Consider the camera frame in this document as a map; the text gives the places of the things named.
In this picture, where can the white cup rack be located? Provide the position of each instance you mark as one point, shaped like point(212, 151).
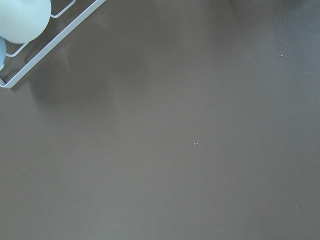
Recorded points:
point(52, 44)

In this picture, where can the pale green cup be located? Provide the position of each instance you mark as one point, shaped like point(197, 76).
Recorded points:
point(22, 21)

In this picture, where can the light blue cup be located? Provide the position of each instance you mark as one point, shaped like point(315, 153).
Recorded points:
point(3, 50)

